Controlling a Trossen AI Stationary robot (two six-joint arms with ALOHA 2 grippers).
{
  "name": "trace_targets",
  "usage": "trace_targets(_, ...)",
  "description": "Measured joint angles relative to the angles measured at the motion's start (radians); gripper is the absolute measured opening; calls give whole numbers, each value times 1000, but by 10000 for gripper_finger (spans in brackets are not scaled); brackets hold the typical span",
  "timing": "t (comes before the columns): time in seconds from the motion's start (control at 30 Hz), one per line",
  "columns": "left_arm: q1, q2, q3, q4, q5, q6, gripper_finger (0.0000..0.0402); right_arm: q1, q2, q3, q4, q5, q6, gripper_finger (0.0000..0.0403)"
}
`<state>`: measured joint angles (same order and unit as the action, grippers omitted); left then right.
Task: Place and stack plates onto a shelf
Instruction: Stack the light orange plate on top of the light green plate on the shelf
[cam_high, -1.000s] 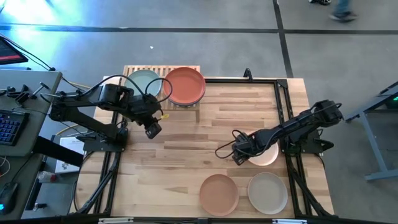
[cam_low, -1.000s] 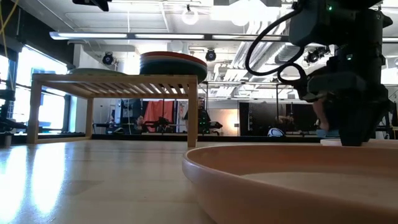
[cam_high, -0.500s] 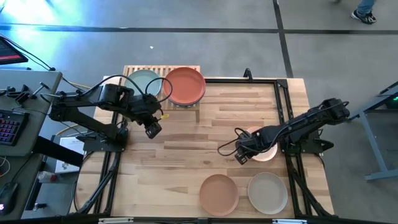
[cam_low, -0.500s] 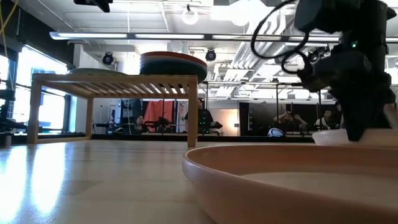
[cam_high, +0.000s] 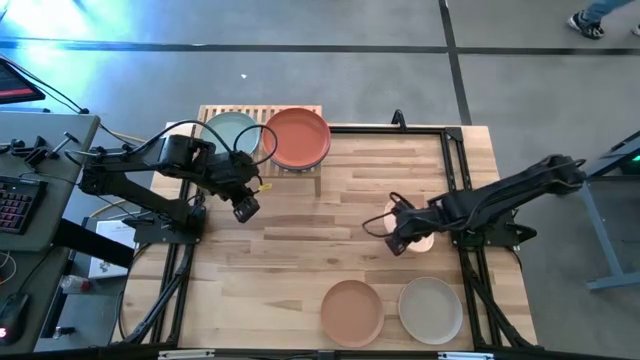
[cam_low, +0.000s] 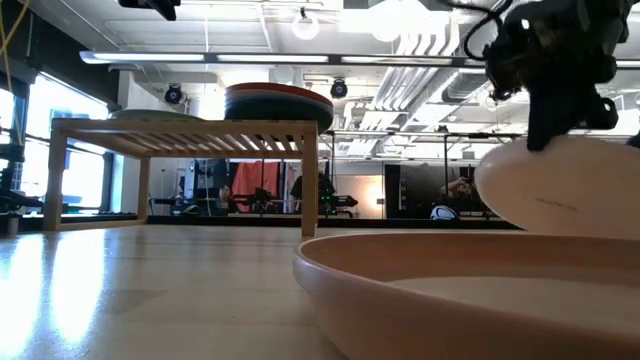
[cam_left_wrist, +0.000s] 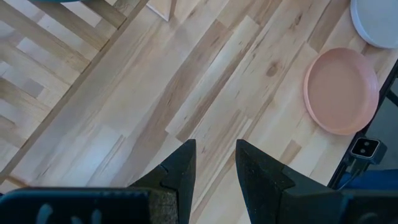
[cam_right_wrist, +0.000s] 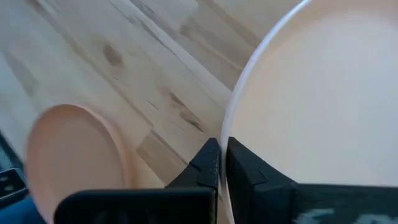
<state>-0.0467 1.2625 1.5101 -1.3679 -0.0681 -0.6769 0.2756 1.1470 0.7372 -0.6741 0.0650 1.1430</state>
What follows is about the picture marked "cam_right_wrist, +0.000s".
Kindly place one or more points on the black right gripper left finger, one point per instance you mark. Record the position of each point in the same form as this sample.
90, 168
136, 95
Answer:
202, 174

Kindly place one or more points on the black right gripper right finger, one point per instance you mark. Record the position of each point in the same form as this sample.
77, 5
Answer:
255, 193

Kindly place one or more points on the cream peach plate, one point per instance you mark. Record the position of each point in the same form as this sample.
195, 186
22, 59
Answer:
311, 109

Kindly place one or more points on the tan orange plate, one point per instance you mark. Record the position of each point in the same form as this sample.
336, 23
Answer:
74, 149

